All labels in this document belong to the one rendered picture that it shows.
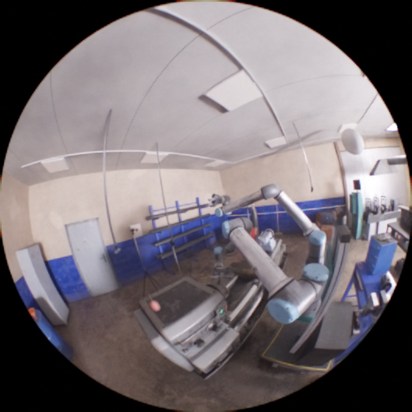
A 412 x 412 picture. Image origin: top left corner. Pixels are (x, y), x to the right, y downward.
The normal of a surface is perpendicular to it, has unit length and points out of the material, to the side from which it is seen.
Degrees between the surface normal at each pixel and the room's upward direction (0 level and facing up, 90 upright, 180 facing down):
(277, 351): 0
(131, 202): 90
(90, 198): 90
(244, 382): 0
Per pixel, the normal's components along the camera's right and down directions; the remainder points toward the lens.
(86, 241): 0.71, -0.10
